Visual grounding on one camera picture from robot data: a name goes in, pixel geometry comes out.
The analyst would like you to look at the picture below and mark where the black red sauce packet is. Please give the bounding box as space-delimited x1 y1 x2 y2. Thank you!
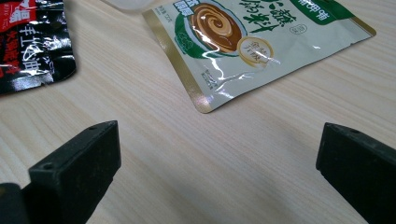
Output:
0 0 78 95

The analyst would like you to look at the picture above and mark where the green white sauce packet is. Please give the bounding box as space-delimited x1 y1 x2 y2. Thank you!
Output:
142 0 377 114

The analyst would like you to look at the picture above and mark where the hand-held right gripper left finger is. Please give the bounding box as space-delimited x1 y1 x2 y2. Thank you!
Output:
21 120 121 224

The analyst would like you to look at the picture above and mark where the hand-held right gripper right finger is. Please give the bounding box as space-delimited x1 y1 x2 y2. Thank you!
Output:
316 122 396 224

